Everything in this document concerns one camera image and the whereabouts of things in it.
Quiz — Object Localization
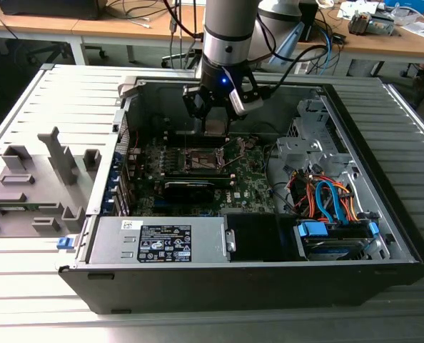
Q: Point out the blue wire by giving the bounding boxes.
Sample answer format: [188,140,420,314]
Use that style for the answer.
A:
[314,179,345,224]

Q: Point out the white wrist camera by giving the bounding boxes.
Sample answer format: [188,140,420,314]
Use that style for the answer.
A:
[228,88,263,116]

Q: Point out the black graphics card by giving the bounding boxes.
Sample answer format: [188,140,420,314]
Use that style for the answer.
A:
[161,179,217,205]

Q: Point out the black RAM slot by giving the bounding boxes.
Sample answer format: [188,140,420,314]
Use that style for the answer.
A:
[163,129,231,145]

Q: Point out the green RAM stick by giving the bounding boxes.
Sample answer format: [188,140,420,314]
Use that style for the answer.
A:
[0,204,41,212]

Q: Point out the black RAM stick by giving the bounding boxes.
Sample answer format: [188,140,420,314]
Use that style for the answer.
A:
[197,177,236,189]
[163,170,235,180]

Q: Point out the CPU socket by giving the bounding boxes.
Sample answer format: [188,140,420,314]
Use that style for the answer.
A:
[178,146,224,172]

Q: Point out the green motherboard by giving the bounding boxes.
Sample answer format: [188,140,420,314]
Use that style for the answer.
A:
[126,134,283,219]

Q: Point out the hard disk in blue carrier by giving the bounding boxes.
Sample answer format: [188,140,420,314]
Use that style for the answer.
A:
[292,218,381,262]

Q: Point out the black camera cable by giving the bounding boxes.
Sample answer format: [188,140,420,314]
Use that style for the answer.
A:
[260,44,329,101]

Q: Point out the black box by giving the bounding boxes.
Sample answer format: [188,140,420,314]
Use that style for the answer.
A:
[0,0,108,21]

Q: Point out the blue box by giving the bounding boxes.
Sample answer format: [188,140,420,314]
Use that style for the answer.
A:
[383,0,424,11]

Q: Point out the black PC case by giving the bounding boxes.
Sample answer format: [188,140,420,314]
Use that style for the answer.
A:
[56,76,424,315]

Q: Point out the blue cable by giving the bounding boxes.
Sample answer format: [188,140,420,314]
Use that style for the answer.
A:
[320,28,340,72]

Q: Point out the white papers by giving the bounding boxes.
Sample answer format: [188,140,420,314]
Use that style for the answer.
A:
[336,1,380,19]

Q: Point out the grey metal drive cage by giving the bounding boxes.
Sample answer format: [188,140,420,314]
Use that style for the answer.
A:
[275,99,360,177]

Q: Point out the grey device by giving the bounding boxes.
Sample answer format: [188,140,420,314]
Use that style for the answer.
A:
[367,12,395,36]

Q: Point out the silver CPU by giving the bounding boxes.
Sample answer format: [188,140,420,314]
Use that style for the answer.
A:
[205,119,228,136]

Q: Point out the grey parts rack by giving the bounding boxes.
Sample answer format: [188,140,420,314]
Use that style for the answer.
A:
[0,126,103,239]

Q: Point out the grey power supply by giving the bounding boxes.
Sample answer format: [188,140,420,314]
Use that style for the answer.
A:
[86,216,231,266]

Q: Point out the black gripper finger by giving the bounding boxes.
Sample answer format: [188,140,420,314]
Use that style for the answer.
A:
[202,99,215,136]
[223,103,236,136]

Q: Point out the orange wire bundle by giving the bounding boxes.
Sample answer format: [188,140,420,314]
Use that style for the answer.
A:
[294,177,319,217]
[331,182,360,223]

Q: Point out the metal socket cover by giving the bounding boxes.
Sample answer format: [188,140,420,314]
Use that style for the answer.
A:
[217,136,249,169]

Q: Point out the black speaker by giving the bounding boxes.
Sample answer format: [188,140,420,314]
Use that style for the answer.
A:
[299,1,319,43]

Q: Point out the office chair base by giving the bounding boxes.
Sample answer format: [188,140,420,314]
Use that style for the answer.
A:
[161,51,198,69]

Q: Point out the black office chair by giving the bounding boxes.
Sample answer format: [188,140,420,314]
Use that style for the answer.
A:
[14,39,108,67]

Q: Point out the wooden desk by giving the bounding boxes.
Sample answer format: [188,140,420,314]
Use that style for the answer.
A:
[297,0,424,78]
[0,0,204,67]

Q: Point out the metal heat sink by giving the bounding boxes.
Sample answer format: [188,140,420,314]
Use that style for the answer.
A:
[347,10,373,36]

